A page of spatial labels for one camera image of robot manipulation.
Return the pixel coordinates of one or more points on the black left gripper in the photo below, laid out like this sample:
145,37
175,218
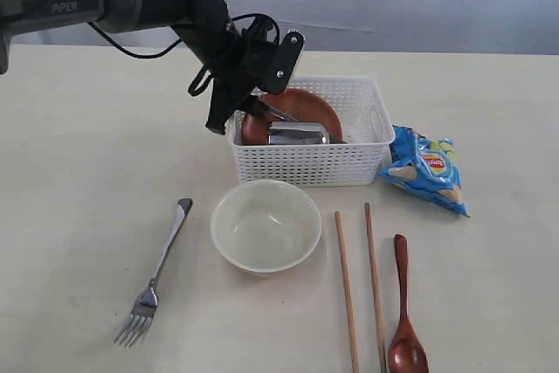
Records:
245,63

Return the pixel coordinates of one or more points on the speckled beige ceramic bowl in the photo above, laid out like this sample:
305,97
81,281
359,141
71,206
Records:
266,226

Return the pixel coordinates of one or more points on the wooden chopstick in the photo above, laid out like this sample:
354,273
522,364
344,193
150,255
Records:
375,282
347,294

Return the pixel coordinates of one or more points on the blue potato chips bag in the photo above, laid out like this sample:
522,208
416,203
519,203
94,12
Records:
425,168

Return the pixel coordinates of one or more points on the stainless steel fork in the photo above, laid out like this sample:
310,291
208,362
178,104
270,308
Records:
143,311

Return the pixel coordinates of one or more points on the brown wooden handled spoon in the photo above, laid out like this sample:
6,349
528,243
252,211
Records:
406,352

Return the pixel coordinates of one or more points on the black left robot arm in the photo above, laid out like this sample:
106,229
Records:
204,26

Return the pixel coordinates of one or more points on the stainless steel cup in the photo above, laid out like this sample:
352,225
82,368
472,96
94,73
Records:
296,133

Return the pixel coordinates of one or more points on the terracotta brown plate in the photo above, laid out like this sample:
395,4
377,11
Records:
298,103

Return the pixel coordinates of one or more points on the white perforated plastic basket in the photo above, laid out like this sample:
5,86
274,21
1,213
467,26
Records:
366,130

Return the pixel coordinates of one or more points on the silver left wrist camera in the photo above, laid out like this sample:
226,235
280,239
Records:
284,63

